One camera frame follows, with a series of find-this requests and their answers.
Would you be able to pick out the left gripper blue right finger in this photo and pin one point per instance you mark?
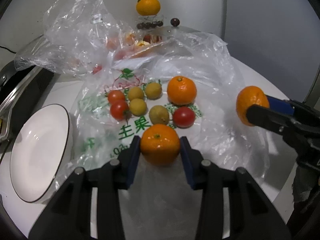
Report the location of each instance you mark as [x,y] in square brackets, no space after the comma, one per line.
[191,160]

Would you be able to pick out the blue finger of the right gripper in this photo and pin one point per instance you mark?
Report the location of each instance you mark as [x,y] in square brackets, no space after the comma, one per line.
[279,120]
[281,106]

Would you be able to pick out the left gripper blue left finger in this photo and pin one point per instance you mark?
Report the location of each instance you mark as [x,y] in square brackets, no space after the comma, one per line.
[128,159]

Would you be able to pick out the mandarin orange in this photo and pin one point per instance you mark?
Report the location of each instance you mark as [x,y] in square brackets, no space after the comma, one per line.
[181,90]
[160,145]
[247,97]

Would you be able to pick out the red cherry tomato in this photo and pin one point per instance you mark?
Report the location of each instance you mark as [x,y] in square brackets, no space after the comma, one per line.
[115,95]
[119,110]
[183,117]

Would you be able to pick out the yellow longan fruit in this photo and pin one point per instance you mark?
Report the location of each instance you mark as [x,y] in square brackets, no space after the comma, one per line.
[159,115]
[135,93]
[153,91]
[138,107]

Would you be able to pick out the red cherry tomato back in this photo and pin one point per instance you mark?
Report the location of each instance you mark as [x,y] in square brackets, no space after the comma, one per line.
[115,95]

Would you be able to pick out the printed flat plastic bag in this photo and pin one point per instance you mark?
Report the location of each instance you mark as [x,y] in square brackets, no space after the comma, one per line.
[217,131]

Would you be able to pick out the grey refrigerator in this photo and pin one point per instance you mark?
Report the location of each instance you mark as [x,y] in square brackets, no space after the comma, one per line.
[279,39]

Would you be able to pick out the white plate black rim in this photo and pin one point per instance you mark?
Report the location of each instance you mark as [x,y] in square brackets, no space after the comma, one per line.
[42,148]

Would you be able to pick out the steel induction cooker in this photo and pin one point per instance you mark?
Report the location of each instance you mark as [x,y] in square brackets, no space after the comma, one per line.
[19,96]

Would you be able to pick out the orange peel pieces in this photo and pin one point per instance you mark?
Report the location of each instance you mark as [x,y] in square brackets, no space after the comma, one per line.
[136,44]

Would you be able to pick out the clear crumpled plastic bag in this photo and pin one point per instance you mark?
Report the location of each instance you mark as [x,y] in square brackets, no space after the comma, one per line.
[80,37]

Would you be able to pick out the clear box of dark fruit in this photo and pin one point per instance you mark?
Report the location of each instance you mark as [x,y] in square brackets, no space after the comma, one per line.
[150,22]

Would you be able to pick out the large orange with leaf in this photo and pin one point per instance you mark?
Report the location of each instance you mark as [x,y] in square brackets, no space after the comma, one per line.
[148,7]

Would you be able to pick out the black wok with wooden handle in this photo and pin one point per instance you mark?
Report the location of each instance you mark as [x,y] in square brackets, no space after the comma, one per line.
[7,72]

